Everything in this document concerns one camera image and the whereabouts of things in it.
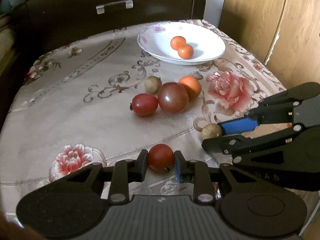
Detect tan longan fruit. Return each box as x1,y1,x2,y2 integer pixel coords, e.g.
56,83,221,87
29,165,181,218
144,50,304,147
144,76,162,94
201,124,222,140

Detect red cherry tomato with stem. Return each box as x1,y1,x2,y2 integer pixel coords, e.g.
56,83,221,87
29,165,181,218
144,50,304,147
148,144,174,173

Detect orange mandarin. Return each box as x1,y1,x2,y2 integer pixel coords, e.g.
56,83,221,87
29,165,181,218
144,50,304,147
178,75,202,101
177,44,194,59
170,36,186,50

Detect red oval cherry tomato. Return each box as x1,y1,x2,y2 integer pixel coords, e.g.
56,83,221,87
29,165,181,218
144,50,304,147
130,93,158,116

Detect dark brown-red tomato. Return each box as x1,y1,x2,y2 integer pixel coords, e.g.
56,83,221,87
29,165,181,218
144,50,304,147
157,82,189,114

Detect floral beige tablecloth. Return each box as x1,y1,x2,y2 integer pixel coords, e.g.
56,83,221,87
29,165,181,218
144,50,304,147
1,20,285,220

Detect wooden cabinet panel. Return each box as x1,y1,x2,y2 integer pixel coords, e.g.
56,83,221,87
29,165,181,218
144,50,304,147
219,0,319,88

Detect white floral plate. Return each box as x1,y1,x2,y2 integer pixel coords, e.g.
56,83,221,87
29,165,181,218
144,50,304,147
137,22,226,66

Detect grey quilted mattress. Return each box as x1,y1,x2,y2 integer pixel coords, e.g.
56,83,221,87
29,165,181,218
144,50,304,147
0,13,15,75

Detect dark wooden nightstand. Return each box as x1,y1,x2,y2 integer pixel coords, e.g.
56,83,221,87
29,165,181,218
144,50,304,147
7,0,209,51

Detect silver drawer handle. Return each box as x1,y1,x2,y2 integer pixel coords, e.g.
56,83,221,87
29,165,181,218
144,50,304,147
96,0,133,15

